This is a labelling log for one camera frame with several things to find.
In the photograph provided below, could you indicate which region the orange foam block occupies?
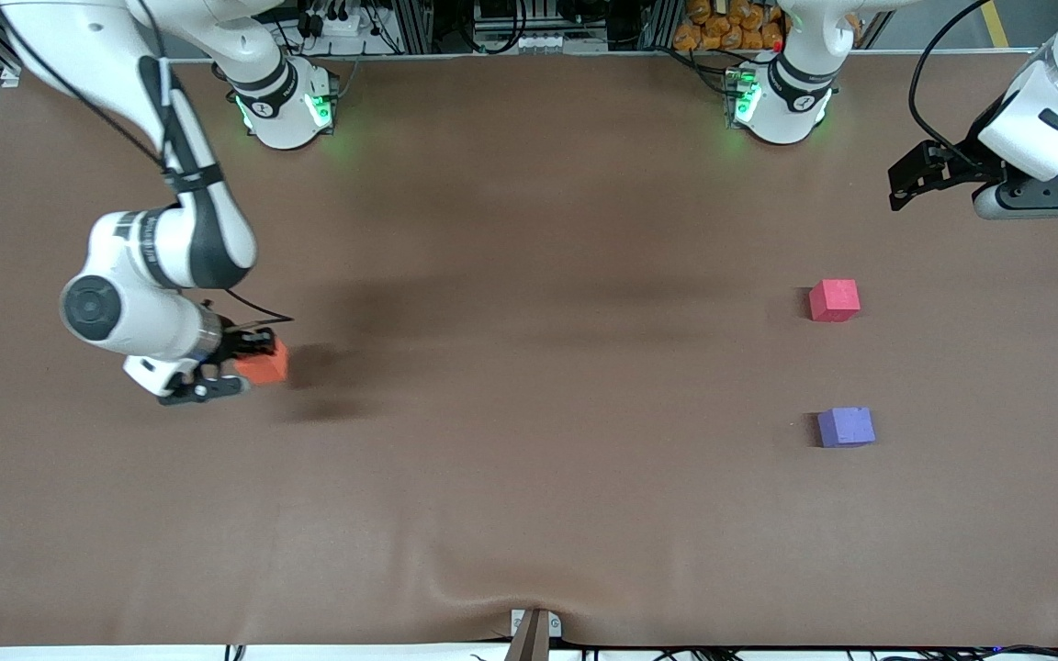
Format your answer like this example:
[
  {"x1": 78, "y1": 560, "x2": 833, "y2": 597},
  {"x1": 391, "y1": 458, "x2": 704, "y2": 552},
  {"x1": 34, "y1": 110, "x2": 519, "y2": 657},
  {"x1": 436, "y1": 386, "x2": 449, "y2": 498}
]
[{"x1": 235, "y1": 338, "x2": 289, "y2": 387}]

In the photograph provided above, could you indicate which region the red foam block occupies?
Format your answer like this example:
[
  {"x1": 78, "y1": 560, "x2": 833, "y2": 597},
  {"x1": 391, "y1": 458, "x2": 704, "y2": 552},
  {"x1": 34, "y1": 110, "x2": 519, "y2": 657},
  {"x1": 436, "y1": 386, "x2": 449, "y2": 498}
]
[{"x1": 808, "y1": 279, "x2": 861, "y2": 323}]

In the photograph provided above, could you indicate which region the bag of orange items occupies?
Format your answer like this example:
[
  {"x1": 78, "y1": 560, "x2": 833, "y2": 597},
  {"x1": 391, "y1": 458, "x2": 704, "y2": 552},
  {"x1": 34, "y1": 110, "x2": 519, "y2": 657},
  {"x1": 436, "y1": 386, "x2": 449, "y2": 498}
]
[{"x1": 673, "y1": 0, "x2": 785, "y2": 52}]

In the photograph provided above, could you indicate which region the purple foam block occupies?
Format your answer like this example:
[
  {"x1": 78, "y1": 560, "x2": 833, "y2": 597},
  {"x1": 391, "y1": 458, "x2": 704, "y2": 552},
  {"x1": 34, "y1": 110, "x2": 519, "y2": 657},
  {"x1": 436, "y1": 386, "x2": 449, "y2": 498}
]
[{"x1": 816, "y1": 407, "x2": 877, "y2": 449}]

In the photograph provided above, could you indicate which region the brown table mat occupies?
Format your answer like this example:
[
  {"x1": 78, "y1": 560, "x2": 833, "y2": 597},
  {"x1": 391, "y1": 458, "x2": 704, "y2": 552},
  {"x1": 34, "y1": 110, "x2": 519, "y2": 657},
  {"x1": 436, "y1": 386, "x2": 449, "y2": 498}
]
[{"x1": 0, "y1": 53, "x2": 1058, "y2": 648}]

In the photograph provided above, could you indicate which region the white power strip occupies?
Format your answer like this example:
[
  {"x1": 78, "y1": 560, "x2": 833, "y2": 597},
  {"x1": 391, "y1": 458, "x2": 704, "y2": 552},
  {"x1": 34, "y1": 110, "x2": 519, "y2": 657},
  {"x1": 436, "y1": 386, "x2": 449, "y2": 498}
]
[{"x1": 304, "y1": 9, "x2": 374, "y2": 39}]

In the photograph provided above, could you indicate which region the white connector row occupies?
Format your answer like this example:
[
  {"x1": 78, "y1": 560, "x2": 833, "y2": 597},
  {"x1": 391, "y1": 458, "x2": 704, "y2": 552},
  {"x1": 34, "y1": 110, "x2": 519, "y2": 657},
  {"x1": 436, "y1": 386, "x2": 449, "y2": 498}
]
[{"x1": 472, "y1": 33, "x2": 610, "y2": 54}]

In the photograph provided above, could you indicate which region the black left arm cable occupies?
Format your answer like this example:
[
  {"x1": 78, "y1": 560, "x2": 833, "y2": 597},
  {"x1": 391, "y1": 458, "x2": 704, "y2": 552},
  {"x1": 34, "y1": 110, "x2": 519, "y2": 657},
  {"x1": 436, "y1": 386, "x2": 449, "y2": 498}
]
[{"x1": 909, "y1": 0, "x2": 998, "y2": 168}]

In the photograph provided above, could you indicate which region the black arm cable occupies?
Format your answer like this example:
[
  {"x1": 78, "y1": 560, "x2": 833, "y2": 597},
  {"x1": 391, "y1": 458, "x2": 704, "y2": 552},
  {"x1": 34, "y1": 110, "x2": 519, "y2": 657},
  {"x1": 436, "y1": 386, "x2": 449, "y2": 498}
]
[
  {"x1": 909, "y1": 0, "x2": 998, "y2": 168},
  {"x1": 0, "y1": 0, "x2": 295, "y2": 327}
]

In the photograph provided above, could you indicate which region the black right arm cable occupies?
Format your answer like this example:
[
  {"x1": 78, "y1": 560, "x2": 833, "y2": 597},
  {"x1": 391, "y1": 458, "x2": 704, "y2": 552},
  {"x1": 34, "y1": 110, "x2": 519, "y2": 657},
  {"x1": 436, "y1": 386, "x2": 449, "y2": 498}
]
[{"x1": 0, "y1": 0, "x2": 295, "y2": 327}]

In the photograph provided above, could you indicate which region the small metal clamp bracket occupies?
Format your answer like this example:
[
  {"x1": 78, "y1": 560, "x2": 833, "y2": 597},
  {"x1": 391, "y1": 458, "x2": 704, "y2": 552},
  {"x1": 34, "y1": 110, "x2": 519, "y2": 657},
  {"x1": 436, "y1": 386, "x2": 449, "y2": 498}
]
[{"x1": 511, "y1": 610, "x2": 563, "y2": 640}]

